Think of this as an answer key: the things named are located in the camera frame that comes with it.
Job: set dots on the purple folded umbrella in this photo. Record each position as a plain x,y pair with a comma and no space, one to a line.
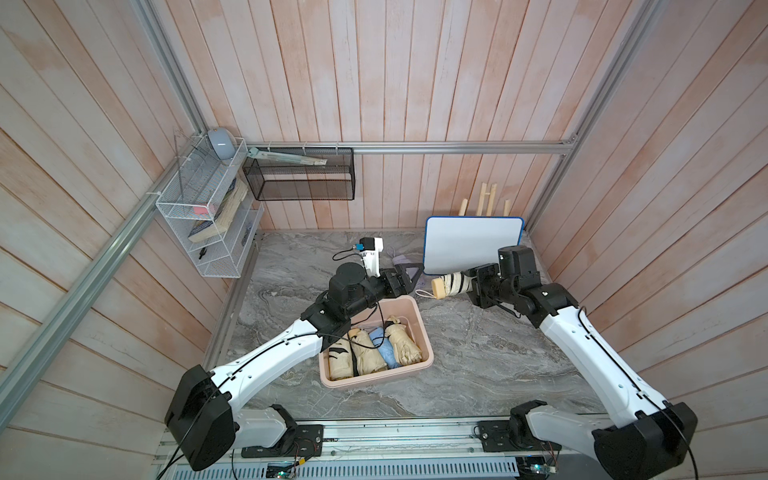
402,260

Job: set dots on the beige striped umbrella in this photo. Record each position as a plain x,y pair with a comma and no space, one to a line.
450,285

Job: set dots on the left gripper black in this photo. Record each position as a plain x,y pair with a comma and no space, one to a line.
404,285

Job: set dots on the white wire shelf rack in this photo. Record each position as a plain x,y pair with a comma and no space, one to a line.
211,209

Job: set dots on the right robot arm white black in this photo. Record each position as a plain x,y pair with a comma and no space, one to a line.
641,434

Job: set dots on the black mesh wall basket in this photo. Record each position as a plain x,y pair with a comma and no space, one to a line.
277,181

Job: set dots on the grey round speaker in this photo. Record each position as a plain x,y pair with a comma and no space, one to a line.
223,143

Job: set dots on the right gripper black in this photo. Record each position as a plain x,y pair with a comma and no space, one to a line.
482,272

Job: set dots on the beige umbrella black stripes small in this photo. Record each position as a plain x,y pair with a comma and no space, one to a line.
406,351

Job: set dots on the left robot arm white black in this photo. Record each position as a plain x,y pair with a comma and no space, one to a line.
205,415

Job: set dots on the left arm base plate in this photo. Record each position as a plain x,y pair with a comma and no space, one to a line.
304,441

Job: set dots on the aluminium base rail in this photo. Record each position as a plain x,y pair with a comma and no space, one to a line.
422,448

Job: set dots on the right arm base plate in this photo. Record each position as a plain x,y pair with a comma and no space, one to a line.
498,437

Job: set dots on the green flat item on basket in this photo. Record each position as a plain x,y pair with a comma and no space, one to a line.
288,158

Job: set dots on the book on wire shelf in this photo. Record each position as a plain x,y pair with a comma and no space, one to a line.
204,230

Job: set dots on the blue umbrella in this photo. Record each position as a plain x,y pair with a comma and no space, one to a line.
384,347

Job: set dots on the pink plastic storage box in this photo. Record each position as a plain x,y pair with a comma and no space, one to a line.
404,307

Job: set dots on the plain beige umbrella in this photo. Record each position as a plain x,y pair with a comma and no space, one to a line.
368,358

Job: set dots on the beige umbrella black band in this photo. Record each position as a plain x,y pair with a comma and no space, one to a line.
340,360

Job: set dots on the whiteboard blue frame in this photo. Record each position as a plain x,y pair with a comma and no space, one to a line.
453,243

